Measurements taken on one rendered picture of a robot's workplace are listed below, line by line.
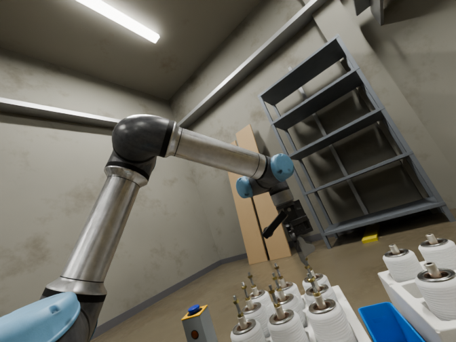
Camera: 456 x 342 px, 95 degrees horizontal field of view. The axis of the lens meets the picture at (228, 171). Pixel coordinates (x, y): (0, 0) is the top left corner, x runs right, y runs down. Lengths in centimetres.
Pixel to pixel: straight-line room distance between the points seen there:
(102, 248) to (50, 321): 18
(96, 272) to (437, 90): 298
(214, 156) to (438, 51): 280
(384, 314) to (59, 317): 92
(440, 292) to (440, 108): 236
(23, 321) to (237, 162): 46
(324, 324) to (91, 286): 56
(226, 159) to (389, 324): 79
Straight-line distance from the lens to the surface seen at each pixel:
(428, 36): 316
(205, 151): 53
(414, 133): 280
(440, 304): 76
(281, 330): 71
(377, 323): 103
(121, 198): 58
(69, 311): 45
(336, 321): 70
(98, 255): 57
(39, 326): 43
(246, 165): 56
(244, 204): 304
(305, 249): 78
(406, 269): 97
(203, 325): 85
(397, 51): 312
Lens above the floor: 54
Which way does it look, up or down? 14 degrees up
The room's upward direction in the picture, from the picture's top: 21 degrees counter-clockwise
